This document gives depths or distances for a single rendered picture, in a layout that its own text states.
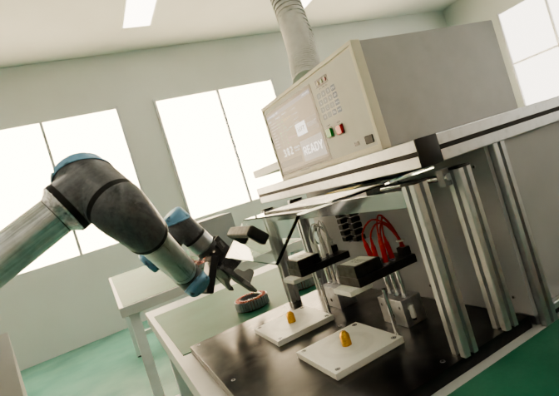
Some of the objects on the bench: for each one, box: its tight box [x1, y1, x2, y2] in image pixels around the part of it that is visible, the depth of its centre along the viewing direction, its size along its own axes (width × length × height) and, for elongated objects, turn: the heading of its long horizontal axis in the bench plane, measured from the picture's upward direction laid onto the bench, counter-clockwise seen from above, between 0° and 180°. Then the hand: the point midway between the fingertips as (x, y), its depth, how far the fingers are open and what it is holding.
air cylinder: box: [378, 289, 427, 328], centre depth 85 cm, size 5×8×6 cm
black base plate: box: [190, 288, 532, 396], centre depth 90 cm, size 47×64×2 cm
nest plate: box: [254, 305, 334, 347], centre depth 101 cm, size 15×15×1 cm
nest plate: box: [296, 322, 404, 381], centre depth 79 cm, size 15×15×1 cm
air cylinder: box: [323, 282, 357, 309], centre depth 107 cm, size 5×8×6 cm
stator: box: [235, 290, 270, 313], centre depth 136 cm, size 11×11×4 cm
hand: (243, 293), depth 135 cm, fingers open, 14 cm apart
